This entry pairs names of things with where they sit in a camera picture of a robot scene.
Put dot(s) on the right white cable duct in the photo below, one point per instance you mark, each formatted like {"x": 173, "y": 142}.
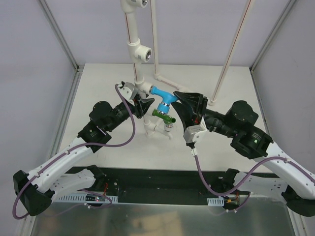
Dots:
{"x": 215, "y": 202}

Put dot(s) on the green plastic faucet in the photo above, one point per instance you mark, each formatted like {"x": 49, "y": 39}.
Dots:
{"x": 166, "y": 118}

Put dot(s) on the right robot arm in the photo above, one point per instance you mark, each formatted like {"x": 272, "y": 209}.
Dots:
{"x": 275, "y": 175}

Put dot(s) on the aluminium frame post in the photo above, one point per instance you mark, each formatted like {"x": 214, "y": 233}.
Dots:
{"x": 59, "y": 35}
{"x": 273, "y": 33}

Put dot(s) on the blue plastic faucet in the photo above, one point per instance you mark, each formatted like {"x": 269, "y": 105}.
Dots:
{"x": 167, "y": 100}

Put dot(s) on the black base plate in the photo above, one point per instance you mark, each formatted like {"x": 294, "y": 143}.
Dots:
{"x": 149, "y": 186}

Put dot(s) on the front aluminium rail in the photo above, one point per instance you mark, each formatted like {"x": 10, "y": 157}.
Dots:
{"x": 271, "y": 187}

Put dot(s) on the left white cable duct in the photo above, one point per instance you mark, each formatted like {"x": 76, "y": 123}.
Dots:
{"x": 86, "y": 198}

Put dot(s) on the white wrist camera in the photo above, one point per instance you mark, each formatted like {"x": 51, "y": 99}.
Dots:
{"x": 194, "y": 134}
{"x": 128, "y": 91}

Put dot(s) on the white plastic faucet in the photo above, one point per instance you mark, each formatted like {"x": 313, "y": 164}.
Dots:
{"x": 166, "y": 130}

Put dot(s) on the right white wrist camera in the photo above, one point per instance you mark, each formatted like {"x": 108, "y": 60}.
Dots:
{"x": 194, "y": 134}

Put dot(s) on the white cable duct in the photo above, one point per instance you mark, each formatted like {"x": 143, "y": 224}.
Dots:
{"x": 215, "y": 202}
{"x": 86, "y": 198}

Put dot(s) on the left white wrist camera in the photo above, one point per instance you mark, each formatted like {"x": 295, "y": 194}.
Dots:
{"x": 128, "y": 91}

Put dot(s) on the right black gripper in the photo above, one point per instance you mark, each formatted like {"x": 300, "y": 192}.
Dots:
{"x": 199, "y": 108}

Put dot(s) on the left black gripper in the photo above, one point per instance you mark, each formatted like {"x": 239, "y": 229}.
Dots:
{"x": 137, "y": 106}

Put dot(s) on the right aluminium frame post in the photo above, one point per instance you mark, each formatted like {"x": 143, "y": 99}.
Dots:
{"x": 273, "y": 33}

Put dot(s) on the left aluminium frame post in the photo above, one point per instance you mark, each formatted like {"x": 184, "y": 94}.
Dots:
{"x": 59, "y": 35}

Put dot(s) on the white pipe assembly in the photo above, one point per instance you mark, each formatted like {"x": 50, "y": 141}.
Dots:
{"x": 139, "y": 53}

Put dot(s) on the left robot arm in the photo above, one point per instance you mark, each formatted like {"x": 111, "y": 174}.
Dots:
{"x": 88, "y": 141}

